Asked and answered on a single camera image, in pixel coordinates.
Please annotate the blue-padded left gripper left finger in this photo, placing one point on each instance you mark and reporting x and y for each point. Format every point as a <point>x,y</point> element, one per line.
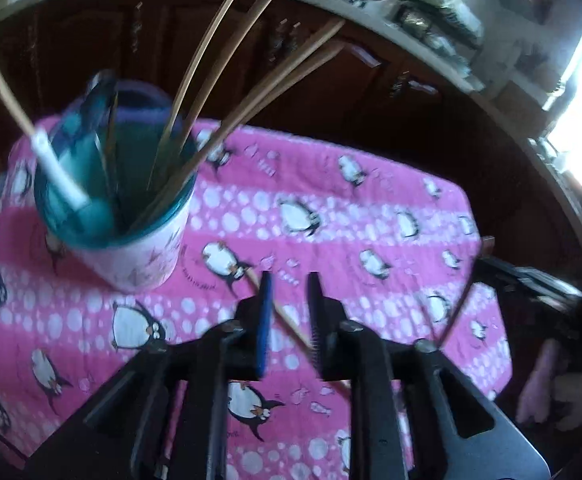
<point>253,315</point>

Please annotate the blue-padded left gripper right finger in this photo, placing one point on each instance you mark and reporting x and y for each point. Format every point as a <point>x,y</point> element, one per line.
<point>333,349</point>

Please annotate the brown wooden chopstick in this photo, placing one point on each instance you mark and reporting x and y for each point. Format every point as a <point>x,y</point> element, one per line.
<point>295,331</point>

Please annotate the silver metal spoon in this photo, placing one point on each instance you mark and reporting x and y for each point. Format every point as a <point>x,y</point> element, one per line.
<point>97,103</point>

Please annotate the white ceramic spoon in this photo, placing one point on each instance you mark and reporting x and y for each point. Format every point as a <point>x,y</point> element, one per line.
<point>65,185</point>

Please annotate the bronze fork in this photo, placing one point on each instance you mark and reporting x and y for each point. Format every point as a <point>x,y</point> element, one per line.
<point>109,152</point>

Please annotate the white gloved right hand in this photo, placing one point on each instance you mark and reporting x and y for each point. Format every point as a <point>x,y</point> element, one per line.
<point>545,385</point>

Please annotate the pink penguin tablecloth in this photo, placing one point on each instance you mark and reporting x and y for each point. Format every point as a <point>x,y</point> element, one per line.
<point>392,243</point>

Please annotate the white floral utensil holder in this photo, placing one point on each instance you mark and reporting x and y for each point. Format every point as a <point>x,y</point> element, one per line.
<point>91,184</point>

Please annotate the black dish drying rack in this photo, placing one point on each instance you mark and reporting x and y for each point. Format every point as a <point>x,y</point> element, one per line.
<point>440,24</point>

